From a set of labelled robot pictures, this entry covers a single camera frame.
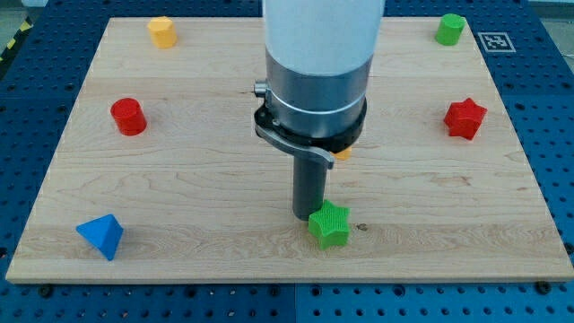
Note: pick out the red cylinder block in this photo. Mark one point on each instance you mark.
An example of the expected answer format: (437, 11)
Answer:
(129, 116)

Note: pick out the yellow heart block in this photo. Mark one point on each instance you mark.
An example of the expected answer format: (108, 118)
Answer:
(344, 154)

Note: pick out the wooden board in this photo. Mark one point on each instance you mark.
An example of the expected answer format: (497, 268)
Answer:
(203, 200)

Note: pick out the green star block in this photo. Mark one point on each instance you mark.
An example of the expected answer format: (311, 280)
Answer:
(329, 225)

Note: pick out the red star block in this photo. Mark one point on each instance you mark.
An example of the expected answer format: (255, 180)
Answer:
(464, 118)

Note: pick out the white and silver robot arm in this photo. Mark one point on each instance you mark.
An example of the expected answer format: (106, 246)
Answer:
(318, 55)

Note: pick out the green cylinder block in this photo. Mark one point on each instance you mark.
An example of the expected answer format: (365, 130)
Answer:
(450, 29)

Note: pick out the blue pyramid block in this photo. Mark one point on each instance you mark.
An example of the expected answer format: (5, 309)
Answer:
(103, 233)

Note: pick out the black tool clamp with lever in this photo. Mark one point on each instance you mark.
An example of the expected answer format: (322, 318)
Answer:
(316, 149)

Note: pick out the yellow hexagon block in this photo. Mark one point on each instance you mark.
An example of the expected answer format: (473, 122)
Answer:
(162, 32)

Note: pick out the fiducial marker tag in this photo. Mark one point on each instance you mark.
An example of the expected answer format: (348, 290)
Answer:
(496, 42)

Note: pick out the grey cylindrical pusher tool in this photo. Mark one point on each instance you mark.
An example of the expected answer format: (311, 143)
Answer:
(309, 180)

